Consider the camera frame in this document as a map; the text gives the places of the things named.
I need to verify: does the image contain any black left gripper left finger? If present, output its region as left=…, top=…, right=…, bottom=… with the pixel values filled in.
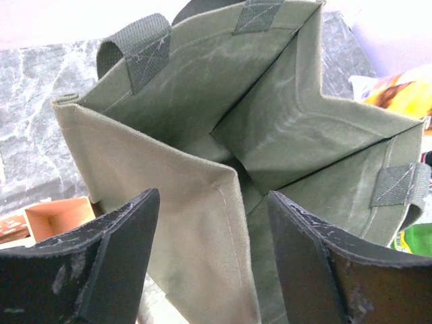
left=1, top=188, right=160, bottom=323

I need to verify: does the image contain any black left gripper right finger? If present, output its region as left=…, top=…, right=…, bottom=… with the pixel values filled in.
left=267, top=191, right=431, bottom=323

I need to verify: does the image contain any green tea plastic bottle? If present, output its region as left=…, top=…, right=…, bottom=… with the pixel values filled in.
left=391, top=223, right=432, bottom=257

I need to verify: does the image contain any green canvas tote bag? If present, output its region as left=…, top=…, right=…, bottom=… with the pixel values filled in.
left=53, top=1, right=429, bottom=323

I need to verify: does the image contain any blue pineapple juice carton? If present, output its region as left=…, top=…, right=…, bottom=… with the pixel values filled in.
left=348, top=63, right=431, bottom=136

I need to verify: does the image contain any orange plastic organizer basket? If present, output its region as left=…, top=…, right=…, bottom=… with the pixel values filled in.
left=1, top=196, right=95, bottom=250

